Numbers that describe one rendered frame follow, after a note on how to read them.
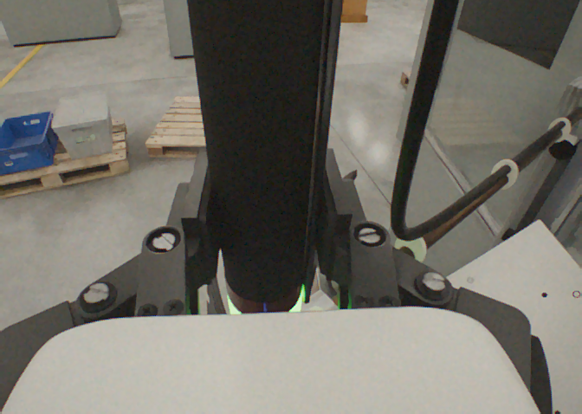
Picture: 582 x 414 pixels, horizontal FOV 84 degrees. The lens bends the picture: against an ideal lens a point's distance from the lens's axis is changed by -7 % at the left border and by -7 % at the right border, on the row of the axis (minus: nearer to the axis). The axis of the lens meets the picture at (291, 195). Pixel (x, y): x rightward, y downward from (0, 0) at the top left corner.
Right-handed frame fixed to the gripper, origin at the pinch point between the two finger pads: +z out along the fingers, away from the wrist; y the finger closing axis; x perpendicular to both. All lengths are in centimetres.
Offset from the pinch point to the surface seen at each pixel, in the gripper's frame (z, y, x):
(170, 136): 269, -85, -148
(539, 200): 39, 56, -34
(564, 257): 19, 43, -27
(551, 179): 39, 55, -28
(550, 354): 8, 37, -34
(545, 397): -0.9, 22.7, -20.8
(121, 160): 233, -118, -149
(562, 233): 41, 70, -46
